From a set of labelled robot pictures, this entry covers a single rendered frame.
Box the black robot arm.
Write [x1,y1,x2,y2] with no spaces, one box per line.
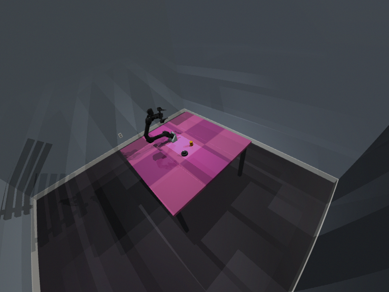
[144,108,174,143]

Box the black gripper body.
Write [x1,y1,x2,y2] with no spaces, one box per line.
[154,107,164,123]

